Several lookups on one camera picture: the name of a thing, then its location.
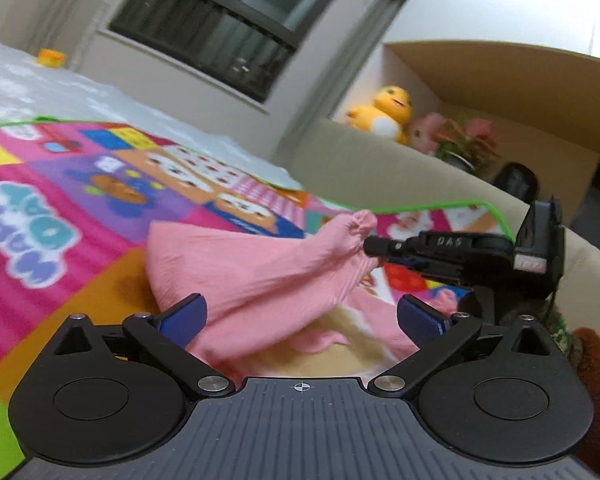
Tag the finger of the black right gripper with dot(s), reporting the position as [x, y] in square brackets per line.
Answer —
[387, 250]

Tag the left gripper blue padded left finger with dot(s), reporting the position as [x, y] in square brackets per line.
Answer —
[179, 324]

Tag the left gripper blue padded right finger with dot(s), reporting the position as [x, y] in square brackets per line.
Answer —
[425, 325]

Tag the pink knit sweater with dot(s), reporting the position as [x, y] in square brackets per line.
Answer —
[280, 307]

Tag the beige sofa backrest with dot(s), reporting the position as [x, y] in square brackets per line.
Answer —
[354, 168]

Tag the black round object on shelf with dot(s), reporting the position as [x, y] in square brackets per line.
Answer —
[519, 181]

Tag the pink plush toy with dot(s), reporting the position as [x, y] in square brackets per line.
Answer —
[423, 131]

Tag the yellow duck plush toy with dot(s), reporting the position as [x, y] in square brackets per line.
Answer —
[387, 116]

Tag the potted red leaf plant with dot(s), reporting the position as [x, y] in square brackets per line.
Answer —
[468, 144]

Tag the colourful cartoon play mat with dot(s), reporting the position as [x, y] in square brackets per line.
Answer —
[76, 202]

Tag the dark window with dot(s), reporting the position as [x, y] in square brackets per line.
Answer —
[244, 44]

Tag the white bubble wrap sheet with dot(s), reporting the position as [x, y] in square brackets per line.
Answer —
[29, 90]

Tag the small yellow toy block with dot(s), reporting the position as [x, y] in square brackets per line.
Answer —
[51, 58]

